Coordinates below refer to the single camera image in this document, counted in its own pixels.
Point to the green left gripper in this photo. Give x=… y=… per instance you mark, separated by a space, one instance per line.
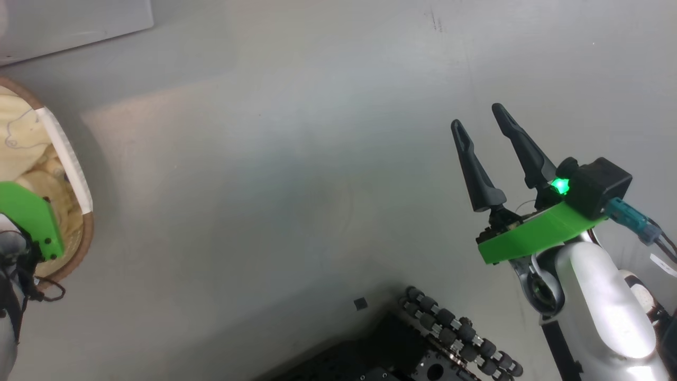
x=26 y=211

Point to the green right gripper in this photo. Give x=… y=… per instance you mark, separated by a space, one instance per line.
x=534 y=235

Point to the pale yellow printed clothes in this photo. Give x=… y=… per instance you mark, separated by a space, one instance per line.
x=21 y=132

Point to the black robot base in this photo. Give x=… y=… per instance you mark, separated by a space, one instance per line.
x=370 y=354

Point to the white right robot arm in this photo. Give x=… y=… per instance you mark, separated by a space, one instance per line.
x=597 y=301

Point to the cream plastic laundry basket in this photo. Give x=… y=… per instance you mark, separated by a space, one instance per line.
x=69 y=159

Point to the white front-load washing machine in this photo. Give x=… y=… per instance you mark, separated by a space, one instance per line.
x=63 y=26

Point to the black mecanum wheel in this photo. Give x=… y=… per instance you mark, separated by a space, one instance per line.
x=455 y=330

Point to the small black floor marker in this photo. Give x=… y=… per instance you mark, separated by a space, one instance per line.
x=360 y=304

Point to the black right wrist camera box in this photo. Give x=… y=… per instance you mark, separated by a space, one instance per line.
x=600 y=185

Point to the teal right camera connector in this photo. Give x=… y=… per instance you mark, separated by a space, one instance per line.
x=629 y=216

